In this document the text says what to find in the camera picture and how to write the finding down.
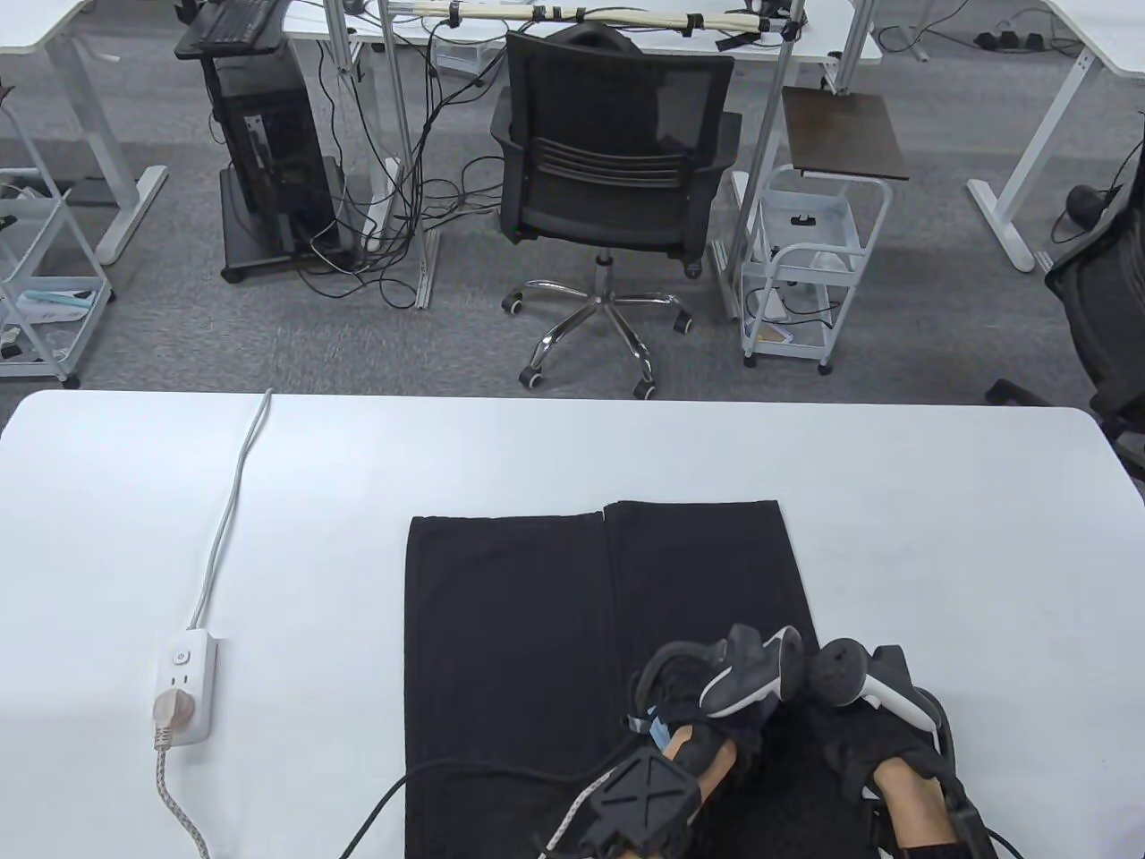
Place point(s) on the person's right hand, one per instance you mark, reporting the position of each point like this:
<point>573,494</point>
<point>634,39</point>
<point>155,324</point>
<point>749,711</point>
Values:
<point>859,743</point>

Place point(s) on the person's left hand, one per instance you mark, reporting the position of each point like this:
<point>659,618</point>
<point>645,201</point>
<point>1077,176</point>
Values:
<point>689,689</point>

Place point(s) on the light blue electric iron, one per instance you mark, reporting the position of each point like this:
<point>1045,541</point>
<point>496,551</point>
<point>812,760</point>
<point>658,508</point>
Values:
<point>662,732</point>

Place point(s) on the grey white handheld controller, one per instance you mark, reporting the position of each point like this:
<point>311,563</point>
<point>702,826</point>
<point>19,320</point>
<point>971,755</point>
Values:
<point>841,671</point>
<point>747,680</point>

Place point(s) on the black trousers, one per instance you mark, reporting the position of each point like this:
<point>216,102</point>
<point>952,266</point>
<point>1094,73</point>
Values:
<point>510,626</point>

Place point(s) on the person's right forearm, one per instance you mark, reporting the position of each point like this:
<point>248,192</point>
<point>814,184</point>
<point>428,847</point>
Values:
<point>912,805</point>

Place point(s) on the black lattice wrist module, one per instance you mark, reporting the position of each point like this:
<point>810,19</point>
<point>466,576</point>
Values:
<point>644,801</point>

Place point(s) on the black wrist box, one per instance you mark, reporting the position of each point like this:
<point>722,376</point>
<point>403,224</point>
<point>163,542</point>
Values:
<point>971,828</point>

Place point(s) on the white table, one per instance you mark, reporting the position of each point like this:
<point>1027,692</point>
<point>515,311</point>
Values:
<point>939,501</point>

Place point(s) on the white rolling cart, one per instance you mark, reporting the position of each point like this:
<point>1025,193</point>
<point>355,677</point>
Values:
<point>809,224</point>

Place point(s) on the black mesh office chair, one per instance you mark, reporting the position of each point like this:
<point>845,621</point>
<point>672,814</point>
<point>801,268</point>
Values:
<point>608,206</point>

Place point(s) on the white power strip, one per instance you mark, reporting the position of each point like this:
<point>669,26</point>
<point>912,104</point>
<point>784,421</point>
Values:
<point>192,662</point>

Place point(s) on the black high-back mesh chair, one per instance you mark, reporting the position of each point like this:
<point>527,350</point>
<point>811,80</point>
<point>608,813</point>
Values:
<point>1100,304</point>

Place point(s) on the dark brown side table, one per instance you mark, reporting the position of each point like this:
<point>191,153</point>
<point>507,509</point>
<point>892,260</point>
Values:
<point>841,134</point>

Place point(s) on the black rolling computer stand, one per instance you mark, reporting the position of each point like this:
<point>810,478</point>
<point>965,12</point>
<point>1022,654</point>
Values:
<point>277,255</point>

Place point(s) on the long white desk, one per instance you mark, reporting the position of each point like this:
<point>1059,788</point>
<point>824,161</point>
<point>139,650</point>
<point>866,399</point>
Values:
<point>823,36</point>

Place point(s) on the black computer tower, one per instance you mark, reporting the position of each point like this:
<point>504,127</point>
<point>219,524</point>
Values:
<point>268,143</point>

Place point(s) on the black floor power strip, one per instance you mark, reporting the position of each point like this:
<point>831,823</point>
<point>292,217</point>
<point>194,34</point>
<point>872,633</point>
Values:
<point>1006,40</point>

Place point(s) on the white desk with foot bar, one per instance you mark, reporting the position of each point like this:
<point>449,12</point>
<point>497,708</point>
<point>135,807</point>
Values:
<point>1100,36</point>

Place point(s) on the black keyboard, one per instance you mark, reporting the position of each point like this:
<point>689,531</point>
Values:
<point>237,20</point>

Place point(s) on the white desk with angled leg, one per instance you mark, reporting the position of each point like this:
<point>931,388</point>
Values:
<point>36,22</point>

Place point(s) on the aluminium frame post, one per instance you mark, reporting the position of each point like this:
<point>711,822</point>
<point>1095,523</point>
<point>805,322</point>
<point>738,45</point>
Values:
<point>407,152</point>
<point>760,161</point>

